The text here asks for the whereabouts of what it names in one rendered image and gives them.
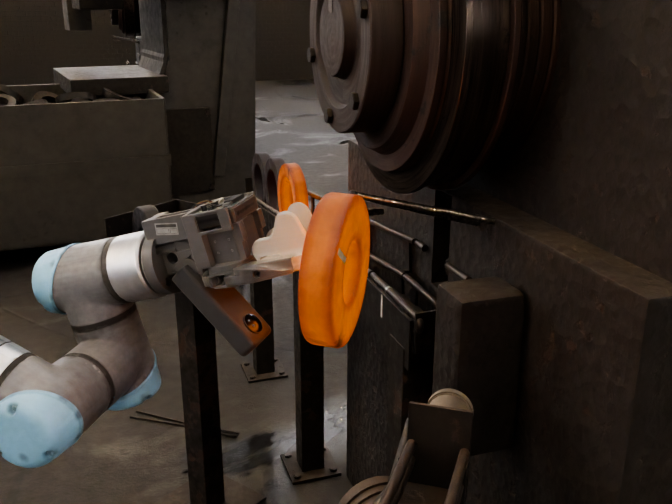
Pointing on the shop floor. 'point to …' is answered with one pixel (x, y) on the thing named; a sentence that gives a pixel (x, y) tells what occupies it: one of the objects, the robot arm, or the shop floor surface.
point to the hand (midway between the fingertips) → (336, 252)
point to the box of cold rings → (77, 162)
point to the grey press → (187, 85)
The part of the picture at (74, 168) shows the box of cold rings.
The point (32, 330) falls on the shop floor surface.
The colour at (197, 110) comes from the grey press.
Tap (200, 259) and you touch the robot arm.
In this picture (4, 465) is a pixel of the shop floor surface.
